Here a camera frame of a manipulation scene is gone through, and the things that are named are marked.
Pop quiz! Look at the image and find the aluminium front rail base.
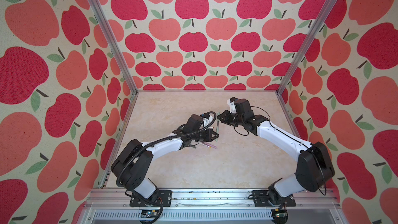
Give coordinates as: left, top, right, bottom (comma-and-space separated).
77, 188, 348, 224

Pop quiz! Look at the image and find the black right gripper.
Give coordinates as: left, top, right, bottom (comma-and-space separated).
216, 109, 244, 128

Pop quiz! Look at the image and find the aluminium right rear corner post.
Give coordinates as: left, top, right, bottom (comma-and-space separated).
276, 0, 337, 96

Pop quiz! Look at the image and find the light green pen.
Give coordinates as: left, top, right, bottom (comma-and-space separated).
216, 112, 220, 133

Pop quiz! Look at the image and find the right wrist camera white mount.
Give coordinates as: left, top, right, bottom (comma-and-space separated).
228, 97, 237, 114

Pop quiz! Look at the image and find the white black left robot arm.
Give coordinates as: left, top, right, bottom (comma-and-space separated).
111, 112, 219, 202

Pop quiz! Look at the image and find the aluminium left rear corner post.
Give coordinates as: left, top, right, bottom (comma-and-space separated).
88, 0, 138, 96

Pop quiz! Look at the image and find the pink pen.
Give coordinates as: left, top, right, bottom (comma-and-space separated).
201, 142, 218, 149

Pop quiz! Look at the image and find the aluminium corner post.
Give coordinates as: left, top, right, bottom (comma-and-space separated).
276, 0, 337, 96
88, 0, 138, 96

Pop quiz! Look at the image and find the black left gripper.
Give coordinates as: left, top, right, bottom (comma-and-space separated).
191, 129, 219, 143

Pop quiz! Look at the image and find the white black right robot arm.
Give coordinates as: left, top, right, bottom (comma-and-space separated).
217, 97, 335, 206

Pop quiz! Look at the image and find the black corrugated cable conduit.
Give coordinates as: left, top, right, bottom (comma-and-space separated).
115, 111, 217, 224

